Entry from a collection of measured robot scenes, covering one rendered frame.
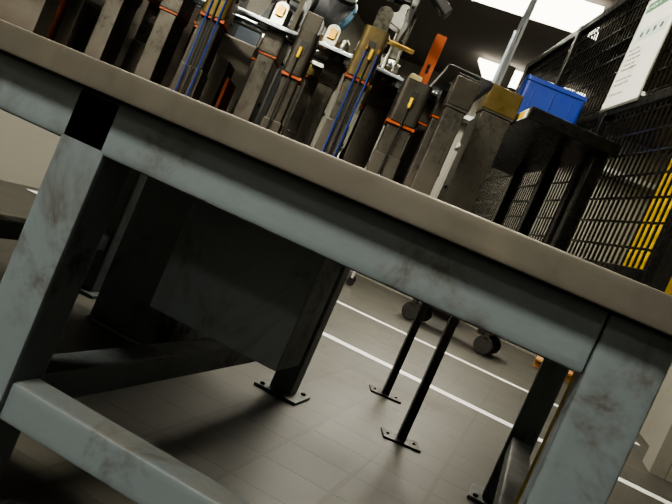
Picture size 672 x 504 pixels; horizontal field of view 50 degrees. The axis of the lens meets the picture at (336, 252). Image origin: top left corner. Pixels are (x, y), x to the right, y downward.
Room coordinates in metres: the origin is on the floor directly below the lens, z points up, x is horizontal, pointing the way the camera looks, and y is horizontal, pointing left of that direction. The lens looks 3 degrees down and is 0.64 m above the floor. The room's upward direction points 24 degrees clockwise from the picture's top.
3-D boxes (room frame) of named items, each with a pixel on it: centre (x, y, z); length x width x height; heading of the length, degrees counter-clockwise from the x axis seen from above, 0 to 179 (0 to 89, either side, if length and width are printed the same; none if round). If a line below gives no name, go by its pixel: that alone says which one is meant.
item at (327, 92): (1.85, 0.19, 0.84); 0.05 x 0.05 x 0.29; 2
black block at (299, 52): (1.67, 0.25, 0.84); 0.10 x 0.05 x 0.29; 2
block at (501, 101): (1.74, -0.21, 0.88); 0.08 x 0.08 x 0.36; 2
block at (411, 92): (1.66, -0.02, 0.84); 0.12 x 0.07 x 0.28; 2
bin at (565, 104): (2.02, -0.36, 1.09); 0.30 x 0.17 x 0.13; 175
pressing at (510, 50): (1.86, -0.20, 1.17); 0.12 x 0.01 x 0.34; 2
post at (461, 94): (1.49, -0.11, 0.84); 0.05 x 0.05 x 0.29; 2
